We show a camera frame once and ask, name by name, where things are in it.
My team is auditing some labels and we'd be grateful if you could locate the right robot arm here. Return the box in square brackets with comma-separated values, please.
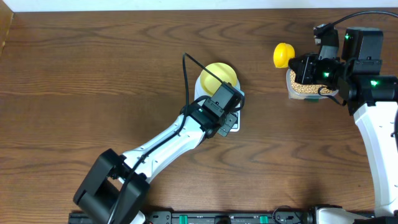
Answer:
[289, 24, 397, 223]

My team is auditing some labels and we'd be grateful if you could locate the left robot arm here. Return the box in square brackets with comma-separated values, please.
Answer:
[73, 82, 244, 223]

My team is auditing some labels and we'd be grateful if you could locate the clear container of soybeans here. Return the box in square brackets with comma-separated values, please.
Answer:
[286, 68, 338, 100]

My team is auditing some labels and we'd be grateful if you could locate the yellow measuring scoop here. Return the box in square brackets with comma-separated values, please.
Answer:
[273, 43, 295, 68]

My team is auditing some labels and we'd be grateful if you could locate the pale yellow bowl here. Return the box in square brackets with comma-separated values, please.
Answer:
[200, 62, 238, 96]

